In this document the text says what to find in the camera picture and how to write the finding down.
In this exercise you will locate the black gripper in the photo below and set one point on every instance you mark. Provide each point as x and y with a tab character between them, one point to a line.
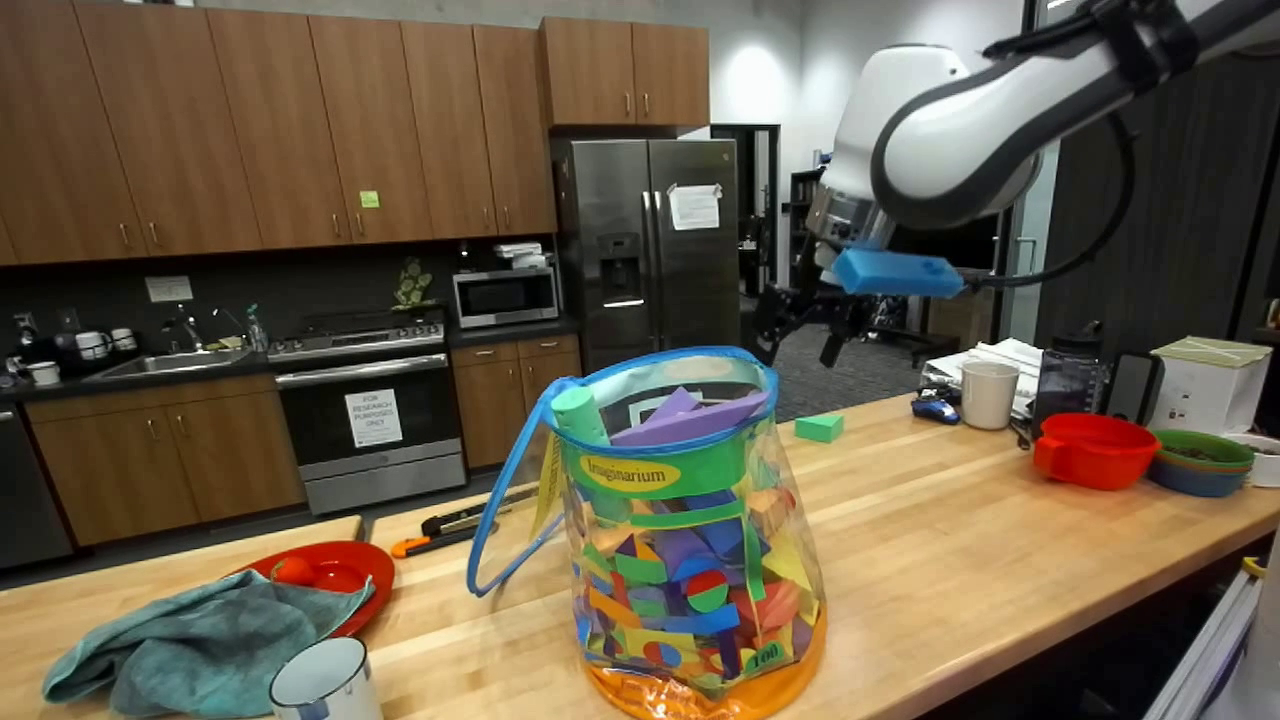
827	307

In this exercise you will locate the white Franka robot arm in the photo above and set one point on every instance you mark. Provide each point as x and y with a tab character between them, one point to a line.
986	120

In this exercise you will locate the green foam square block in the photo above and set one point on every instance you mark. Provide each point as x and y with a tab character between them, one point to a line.
819	424

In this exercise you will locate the small blue object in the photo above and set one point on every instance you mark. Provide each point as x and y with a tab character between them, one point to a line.
939	406

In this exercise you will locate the white paper on fridge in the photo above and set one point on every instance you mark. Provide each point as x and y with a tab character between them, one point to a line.
692	207

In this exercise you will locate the stainless steel fridge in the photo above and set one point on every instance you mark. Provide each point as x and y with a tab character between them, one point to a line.
645	252

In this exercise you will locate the loose white papers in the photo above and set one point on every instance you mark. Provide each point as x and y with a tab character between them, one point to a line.
994	352

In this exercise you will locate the plain white mug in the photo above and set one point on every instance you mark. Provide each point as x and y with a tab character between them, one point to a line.
990	395

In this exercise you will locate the narrow wooden base cabinet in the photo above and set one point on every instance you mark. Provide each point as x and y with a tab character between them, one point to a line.
515	395

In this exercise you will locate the silver microwave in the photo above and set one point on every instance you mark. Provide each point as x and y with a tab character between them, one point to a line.
504	299

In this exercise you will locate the red plastic bowl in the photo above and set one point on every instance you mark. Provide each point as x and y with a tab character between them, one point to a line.
1092	450

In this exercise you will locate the wooden cabinet above fridge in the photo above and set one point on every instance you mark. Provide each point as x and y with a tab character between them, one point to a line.
627	72

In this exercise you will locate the small green plant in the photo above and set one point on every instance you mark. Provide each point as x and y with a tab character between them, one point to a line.
413	284

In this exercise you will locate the white box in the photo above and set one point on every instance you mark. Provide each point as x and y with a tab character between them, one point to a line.
1205	386

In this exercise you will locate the green and blue bowl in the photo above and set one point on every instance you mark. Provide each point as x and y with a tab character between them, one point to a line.
1203	467

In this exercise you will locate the white paper on oven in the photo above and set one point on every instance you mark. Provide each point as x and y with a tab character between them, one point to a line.
374	417

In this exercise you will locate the stainless oven range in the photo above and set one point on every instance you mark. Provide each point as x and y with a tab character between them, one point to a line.
374	424

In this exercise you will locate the green sticky note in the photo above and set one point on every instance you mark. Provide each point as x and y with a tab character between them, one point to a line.
369	196

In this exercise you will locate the red bowl left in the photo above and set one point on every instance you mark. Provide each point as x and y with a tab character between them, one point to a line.
334	564

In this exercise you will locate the white mug with dark rim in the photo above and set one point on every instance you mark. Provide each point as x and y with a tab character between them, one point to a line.
325	683

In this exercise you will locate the wide wooden base cabinet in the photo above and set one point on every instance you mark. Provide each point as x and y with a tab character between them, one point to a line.
163	461

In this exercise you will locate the teal cloth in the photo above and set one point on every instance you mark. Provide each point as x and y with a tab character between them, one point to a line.
203	645

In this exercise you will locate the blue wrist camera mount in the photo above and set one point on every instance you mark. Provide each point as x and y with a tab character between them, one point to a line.
892	273

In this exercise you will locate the long wooden wall cabinets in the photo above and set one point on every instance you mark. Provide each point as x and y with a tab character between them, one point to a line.
267	120

